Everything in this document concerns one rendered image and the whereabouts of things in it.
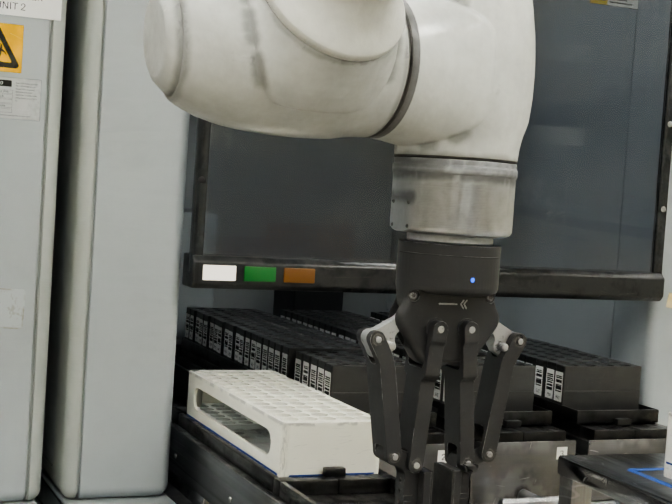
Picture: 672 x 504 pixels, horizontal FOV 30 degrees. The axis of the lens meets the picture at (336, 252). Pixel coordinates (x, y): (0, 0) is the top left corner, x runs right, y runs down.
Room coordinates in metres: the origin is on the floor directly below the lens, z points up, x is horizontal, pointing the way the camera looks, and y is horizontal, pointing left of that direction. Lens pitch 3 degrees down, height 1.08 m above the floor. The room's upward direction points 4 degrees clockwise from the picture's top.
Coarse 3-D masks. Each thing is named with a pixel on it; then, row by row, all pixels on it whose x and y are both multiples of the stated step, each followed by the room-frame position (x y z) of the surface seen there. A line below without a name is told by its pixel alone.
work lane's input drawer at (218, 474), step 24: (192, 432) 1.32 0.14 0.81; (192, 456) 1.29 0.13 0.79; (216, 456) 1.22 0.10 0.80; (240, 456) 1.18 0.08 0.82; (192, 480) 1.28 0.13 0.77; (216, 480) 1.21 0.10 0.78; (240, 480) 1.15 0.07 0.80; (264, 480) 1.12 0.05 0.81; (288, 480) 1.09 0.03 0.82; (312, 480) 1.10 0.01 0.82; (336, 480) 1.11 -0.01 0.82; (360, 480) 1.12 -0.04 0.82; (384, 480) 1.13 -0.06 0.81
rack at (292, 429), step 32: (192, 384) 1.36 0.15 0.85; (224, 384) 1.31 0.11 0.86; (256, 384) 1.32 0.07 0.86; (288, 384) 1.33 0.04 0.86; (192, 416) 1.35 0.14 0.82; (224, 416) 1.32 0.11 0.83; (256, 416) 1.17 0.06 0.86; (288, 416) 1.14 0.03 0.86; (320, 416) 1.15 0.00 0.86; (352, 416) 1.16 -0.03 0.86; (256, 448) 1.16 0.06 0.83; (288, 448) 1.11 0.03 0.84; (320, 448) 1.12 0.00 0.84; (352, 448) 1.13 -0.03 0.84
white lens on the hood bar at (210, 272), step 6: (204, 270) 1.30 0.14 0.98; (210, 270) 1.30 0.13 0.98; (216, 270) 1.31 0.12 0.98; (222, 270) 1.31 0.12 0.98; (228, 270) 1.31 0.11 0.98; (234, 270) 1.31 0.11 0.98; (204, 276) 1.30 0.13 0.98; (210, 276) 1.30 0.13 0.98; (216, 276) 1.31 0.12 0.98; (222, 276) 1.31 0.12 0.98; (228, 276) 1.31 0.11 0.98; (234, 276) 1.31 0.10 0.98
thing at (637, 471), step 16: (560, 464) 1.26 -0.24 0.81; (576, 464) 1.23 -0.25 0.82; (592, 464) 1.23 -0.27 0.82; (608, 464) 1.24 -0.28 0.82; (624, 464) 1.24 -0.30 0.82; (640, 464) 1.25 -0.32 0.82; (656, 464) 1.25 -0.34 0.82; (560, 480) 1.26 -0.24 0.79; (576, 480) 1.23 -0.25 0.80; (592, 480) 1.21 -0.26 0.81; (608, 480) 1.18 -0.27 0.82; (624, 480) 1.17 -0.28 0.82; (640, 480) 1.17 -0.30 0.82; (656, 480) 1.18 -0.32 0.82; (560, 496) 1.26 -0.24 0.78; (576, 496) 1.24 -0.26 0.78; (608, 496) 1.18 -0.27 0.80; (624, 496) 1.15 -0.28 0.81; (640, 496) 1.13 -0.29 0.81; (656, 496) 1.11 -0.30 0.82
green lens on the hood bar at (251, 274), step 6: (246, 270) 1.32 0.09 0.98; (252, 270) 1.32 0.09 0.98; (258, 270) 1.32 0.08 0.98; (264, 270) 1.33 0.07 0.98; (270, 270) 1.33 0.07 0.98; (246, 276) 1.32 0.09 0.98; (252, 276) 1.32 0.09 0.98; (258, 276) 1.33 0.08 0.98; (264, 276) 1.33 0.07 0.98; (270, 276) 1.33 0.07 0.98
